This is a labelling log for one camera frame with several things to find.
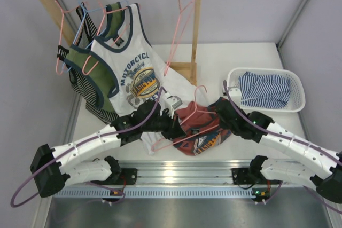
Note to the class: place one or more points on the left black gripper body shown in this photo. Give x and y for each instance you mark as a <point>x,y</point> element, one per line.
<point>172,125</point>

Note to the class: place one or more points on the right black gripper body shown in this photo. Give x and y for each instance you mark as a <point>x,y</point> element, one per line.
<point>226,125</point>

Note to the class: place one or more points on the red tank top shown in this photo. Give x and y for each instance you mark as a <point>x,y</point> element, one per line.
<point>201,126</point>

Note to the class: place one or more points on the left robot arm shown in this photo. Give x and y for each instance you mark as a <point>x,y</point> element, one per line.
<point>74,163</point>

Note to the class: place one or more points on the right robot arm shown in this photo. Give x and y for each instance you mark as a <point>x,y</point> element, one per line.
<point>312,167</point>

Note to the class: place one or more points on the white motorcycle print tank top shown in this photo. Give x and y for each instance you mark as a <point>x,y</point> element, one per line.
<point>136,68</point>

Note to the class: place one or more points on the black white striped tank top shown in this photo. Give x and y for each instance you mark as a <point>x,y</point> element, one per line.
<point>88,27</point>

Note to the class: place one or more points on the green tank top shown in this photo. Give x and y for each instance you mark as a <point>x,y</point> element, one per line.
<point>102,78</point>

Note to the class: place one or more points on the pink hanger with white top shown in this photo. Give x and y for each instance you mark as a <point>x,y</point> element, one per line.
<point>99,32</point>

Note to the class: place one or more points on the blue white striped garment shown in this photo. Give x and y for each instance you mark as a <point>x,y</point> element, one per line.
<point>270,91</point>

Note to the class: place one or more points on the white plastic laundry basket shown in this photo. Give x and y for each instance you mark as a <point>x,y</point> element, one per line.
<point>297,97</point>

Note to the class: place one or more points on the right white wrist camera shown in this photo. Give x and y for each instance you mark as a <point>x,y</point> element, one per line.
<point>235,95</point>

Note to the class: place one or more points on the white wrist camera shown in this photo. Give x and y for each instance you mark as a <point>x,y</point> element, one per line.
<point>172,103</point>
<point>235,95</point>

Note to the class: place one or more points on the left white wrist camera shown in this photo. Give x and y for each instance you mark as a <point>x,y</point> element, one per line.
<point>172,103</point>

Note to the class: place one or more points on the aluminium mounting rail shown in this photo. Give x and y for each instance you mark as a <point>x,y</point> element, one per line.
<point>171,180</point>

